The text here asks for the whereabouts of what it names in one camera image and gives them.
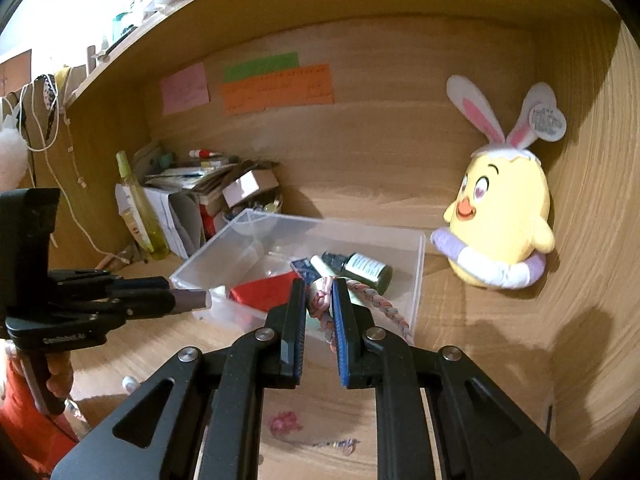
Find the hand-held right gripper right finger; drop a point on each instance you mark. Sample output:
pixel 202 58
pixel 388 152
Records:
pixel 341 332

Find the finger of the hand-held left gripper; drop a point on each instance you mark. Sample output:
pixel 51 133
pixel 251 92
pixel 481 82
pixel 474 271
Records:
pixel 140 284
pixel 145 304

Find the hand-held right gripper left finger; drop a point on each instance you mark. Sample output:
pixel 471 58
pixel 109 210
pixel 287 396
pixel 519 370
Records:
pixel 297 332

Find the red foil packet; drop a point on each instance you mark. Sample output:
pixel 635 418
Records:
pixel 260 292

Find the blue foil packet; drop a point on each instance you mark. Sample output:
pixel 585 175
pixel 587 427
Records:
pixel 305 270

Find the dark green pump bottle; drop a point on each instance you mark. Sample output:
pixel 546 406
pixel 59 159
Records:
pixel 367 271

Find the small pale bottle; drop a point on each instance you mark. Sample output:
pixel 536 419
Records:
pixel 319 265

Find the clear plastic drawer bin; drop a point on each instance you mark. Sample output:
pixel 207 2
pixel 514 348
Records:
pixel 240 255

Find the person's left hand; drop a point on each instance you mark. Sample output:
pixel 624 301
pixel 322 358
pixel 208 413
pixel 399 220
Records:
pixel 62 372

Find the wooden stick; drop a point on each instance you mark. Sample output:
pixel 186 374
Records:
pixel 107 260

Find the yellow green spray bottle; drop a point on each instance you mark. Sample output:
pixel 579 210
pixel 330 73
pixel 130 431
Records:
pixel 145 220

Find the white tube with green print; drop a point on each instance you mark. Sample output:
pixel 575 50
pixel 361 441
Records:
pixel 127 210

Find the folded white papers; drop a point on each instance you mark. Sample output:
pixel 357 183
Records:
pixel 175 215

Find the pink flower hair clip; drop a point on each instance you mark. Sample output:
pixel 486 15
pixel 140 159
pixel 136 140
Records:
pixel 285 422

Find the red box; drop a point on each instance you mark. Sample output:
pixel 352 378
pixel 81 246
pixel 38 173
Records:
pixel 207 220

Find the white fluffy plush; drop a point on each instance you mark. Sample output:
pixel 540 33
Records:
pixel 10 160

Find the stack of paper leaflets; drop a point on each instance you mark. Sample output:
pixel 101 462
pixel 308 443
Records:
pixel 190 175

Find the red and white pen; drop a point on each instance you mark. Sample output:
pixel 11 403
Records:
pixel 205 153

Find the small white cardboard box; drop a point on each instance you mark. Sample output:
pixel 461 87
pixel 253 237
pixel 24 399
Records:
pixel 250 185

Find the pink paper note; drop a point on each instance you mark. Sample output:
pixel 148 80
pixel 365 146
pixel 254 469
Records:
pixel 185 90

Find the yellow chick plush bunny ears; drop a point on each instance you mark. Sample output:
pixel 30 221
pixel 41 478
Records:
pixel 500 210

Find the black thin tool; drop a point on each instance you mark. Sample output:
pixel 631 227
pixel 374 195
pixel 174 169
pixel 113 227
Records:
pixel 549 420

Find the orange paper note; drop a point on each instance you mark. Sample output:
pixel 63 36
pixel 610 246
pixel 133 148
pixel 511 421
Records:
pixel 275 92

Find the green paper note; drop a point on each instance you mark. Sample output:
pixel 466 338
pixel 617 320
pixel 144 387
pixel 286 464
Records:
pixel 260 66

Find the teal bottle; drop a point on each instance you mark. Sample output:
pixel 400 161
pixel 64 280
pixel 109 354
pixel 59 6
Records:
pixel 122 21

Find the orange wall board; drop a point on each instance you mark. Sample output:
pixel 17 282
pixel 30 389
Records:
pixel 15 72

